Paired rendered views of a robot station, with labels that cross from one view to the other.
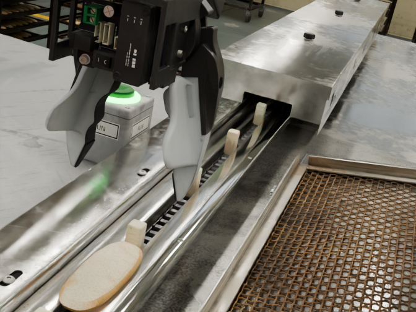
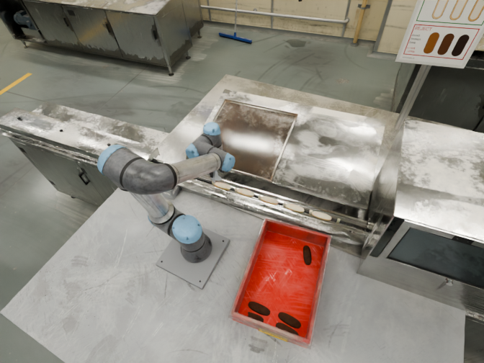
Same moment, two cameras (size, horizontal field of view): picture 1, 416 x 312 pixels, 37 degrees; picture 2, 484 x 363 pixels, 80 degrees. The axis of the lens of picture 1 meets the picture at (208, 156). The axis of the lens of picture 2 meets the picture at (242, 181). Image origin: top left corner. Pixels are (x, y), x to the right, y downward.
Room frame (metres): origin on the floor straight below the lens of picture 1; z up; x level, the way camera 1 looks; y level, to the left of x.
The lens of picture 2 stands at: (0.07, 1.03, 2.13)
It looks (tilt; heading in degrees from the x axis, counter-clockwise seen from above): 51 degrees down; 282
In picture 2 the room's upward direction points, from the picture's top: 5 degrees counter-clockwise
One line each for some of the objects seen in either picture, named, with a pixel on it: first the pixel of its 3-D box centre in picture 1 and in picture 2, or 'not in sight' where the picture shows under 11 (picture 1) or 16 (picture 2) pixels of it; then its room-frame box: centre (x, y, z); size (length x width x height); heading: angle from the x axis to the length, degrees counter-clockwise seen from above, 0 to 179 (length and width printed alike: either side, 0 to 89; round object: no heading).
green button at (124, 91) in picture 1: (116, 93); not in sight; (0.69, 0.12, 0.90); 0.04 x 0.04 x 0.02
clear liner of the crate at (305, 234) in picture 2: not in sight; (284, 276); (0.03, 0.55, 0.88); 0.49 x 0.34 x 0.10; 78
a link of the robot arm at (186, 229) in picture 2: not in sight; (187, 231); (0.46, 0.45, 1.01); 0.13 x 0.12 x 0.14; 153
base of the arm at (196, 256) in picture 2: not in sight; (194, 243); (0.46, 0.45, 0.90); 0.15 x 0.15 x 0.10
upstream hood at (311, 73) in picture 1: (330, 32); (72, 137); (1.46, -0.22, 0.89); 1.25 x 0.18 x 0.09; 165
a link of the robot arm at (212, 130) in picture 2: not in sight; (212, 135); (0.40, 0.06, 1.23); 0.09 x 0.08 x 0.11; 63
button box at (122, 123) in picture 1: (112, 138); (171, 191); (0.69, 0.12, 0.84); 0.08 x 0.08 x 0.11; 75
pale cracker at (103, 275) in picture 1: (104, 270); (222, 185); (0.40, 0.06, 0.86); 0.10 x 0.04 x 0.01; 165
